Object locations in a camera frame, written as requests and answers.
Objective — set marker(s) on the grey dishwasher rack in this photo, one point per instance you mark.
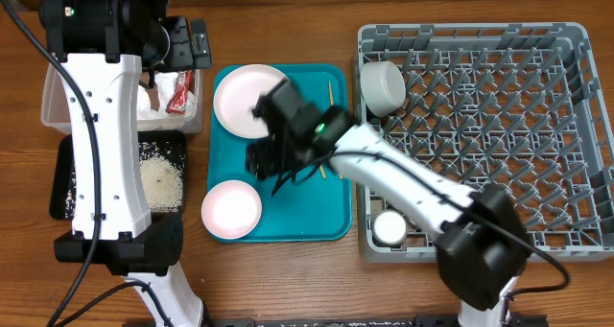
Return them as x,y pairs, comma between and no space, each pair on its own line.
515,104

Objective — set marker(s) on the right wooden chopstick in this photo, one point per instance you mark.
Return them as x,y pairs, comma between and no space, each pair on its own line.
332,102

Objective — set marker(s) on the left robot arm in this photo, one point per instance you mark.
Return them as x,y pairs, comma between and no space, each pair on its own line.
101,48

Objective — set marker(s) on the grey bowl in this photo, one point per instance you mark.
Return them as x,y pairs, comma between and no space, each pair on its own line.
383,87

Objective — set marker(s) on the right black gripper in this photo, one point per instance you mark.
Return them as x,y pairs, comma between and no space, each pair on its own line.
262,159

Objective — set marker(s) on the red snack wrapper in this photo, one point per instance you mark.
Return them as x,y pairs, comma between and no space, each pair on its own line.
180,94

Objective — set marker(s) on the left wooden chopstick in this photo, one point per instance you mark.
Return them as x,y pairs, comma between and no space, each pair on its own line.
322,172

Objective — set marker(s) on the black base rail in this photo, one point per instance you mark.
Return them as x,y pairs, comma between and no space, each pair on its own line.
446,320

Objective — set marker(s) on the pile of white rice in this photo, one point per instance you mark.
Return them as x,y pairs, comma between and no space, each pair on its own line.
160,180

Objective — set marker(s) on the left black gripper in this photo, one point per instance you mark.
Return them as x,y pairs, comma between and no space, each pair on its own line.
183,35

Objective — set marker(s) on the white cup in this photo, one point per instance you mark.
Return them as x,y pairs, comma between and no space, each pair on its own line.
389,228

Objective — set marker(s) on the clear plastic waste bin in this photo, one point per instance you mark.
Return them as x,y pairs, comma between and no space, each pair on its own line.
55,114

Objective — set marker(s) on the large white plate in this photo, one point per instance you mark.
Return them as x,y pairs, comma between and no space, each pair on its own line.
237,95

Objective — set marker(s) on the wooden chopstick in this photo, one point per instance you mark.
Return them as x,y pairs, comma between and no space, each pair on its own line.
322,172
332,102

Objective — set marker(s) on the small white plate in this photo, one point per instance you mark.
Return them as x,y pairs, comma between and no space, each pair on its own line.
231,209

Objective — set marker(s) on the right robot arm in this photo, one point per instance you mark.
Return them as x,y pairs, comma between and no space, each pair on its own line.
478,235

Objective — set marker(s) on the black food waste tray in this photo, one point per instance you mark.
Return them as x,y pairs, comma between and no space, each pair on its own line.
168,145

